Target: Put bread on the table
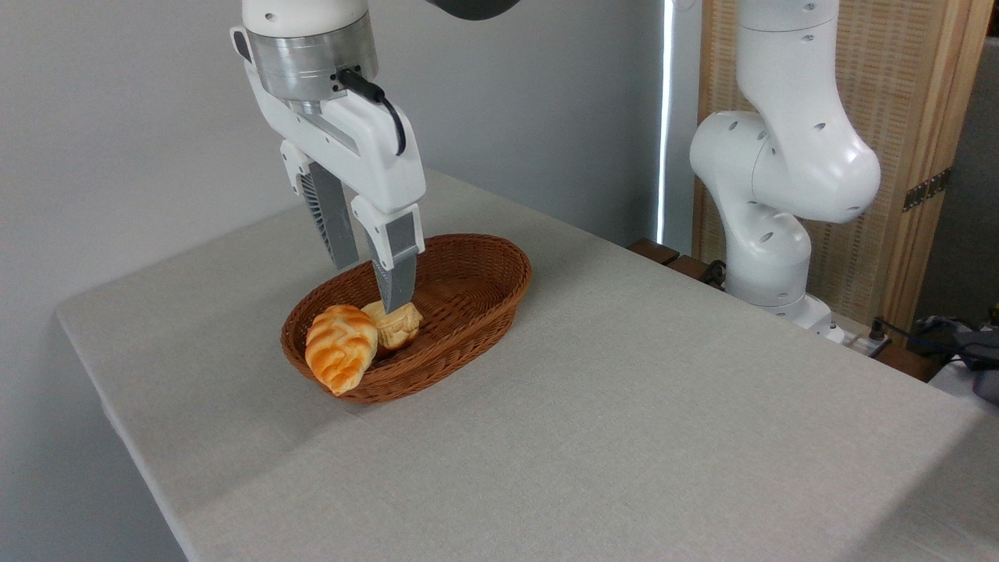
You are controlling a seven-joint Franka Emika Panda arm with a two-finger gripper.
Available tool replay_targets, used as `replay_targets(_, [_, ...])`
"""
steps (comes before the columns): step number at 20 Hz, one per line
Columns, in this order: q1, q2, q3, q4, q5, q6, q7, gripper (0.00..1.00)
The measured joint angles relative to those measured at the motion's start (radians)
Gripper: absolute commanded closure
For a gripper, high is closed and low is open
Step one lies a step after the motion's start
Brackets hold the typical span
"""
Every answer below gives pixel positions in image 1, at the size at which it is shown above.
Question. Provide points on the metal screen hinge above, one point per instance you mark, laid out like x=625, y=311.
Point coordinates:
x=927, y=190

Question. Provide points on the dark wooden block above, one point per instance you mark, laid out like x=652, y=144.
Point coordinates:
x=691, y=268
x=654, y=250

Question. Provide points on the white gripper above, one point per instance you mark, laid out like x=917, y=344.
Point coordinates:
x=367, y=148

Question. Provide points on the grey linen tablecloth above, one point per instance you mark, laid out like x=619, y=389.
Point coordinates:
x=624, y=437

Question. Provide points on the brown wicker basket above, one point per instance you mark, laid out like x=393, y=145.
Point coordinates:
x=468, y=312

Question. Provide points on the white power strip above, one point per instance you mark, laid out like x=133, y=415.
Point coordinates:
x=855, y=337

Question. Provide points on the wooden rattan folding screen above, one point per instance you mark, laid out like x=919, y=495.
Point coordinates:
x=905, y=78

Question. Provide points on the dark fabric bag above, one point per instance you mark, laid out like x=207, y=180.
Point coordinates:
x=972, y=351

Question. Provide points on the orange croissant bread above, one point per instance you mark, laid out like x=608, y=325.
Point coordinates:
x=339, y=347

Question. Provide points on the pale round muffin bread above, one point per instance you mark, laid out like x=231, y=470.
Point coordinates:
x=399, y=328

